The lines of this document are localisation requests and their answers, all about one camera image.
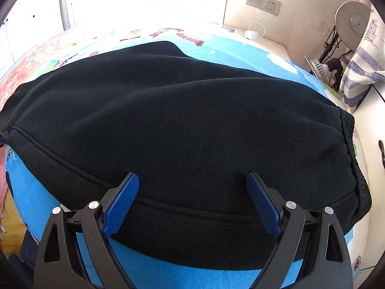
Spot white round desk lamp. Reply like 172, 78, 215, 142
335, 0, 372, 50

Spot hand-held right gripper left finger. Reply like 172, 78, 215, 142
32, 172, 140, 289

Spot white wall socket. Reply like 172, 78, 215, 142
264, 0, 282, 15

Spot blue striped towel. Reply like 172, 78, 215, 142
338, 10, 385, 115

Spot cartoon printed blanket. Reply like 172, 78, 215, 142
0, 26, 366, 289

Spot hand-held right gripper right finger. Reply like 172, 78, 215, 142
246, 171, 353, 289

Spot black cabinet handle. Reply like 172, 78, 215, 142
377, 140, 385, 168

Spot white round device with cable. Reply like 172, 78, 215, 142
244, 22, 267, 40

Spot white bedside cabinet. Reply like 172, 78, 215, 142
352, 81, 385, 274

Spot black pants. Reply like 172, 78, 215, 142
0, 40, 373, 270

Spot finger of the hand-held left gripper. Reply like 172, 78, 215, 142
0, 120, 10, 146

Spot white wardrobe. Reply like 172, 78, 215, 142
0, 0, 67, 77

